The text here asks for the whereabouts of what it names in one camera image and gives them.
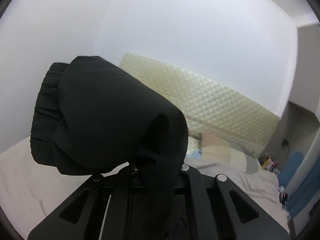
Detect black puffer jacket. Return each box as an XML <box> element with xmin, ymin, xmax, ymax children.
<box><xmin>30</xmin><ymin>55</ymin><xmax>189</xmax><ymax>240</ymax></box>

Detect patchwork pastel pillow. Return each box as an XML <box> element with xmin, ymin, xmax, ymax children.
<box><xmin>201</xmin><ymin>133</ymin><xmax>261</xmax><ymax>174</ymax></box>

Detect items on dresser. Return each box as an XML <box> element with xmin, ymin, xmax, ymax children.
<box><xmin>261</xmin><ymin>155</ymin><xmax>280</xmax><ymax>175</ymax></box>

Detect grey bed cover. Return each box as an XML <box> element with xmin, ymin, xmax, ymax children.
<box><xmin>1</xmin><ymin>138</ymin><xmax>289</xmax><ymax>239</ymax></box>

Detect blue chair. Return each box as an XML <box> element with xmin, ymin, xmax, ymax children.
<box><xmin>278</xmin><ymin>151</ymin><xmax>304</xmax><ymax>188</ymax></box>

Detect cream quilted headboard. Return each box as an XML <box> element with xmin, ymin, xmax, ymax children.
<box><xmin>119</xmin><ymin>53</ymin><xmax>280</xmax><ymax>157</ymax></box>

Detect blue curtain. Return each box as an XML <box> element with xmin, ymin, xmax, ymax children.
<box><xmin>286</xmin><ymin>176</ymin><xmax>319</xmax><ymax>218</ymax></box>

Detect grey white wardrobe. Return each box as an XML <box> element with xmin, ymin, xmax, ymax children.
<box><xmin>260</xmin><ymin>22</ymin><xmax>320</xmax><ymax>235</ymax></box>

